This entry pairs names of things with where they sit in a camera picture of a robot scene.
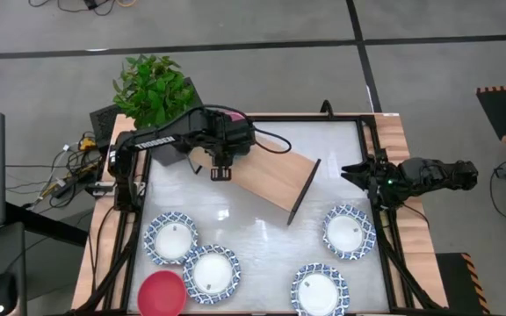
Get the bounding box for black metal table frame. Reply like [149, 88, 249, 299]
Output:
[72, 112, 445, 316]

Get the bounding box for black desk beam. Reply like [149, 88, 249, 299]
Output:
[4, 201, 90, 247]

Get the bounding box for white plate blue patterned rim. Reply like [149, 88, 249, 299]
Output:
[182, 244, 242, 305]
[322, 204, 378, 262]
[142, 211, 199, 266]
[290, 262, 351, 316]

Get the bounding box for wooden board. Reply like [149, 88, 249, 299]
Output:
[185, 121, 323, 227]

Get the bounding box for green leafy plant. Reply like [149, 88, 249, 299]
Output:
[112, 54, 197, 130]

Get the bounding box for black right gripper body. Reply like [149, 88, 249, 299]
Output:
[365, 151, 408, 210]

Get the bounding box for black floor cables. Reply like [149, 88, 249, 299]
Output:
[28, 0, 135, 17]

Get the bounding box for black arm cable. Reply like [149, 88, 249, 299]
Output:
[252, 126, 293, 154]

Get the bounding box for tangled cable bundle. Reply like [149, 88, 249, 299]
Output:
[6, 131, 113, 210]

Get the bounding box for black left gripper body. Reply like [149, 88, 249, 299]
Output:
[208, 131, 254, 170]

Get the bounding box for black computer mouse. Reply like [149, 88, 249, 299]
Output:
[0, 271, 19, 315]

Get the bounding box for red bowl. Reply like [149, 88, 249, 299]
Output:
[136, 269, 188, 316]

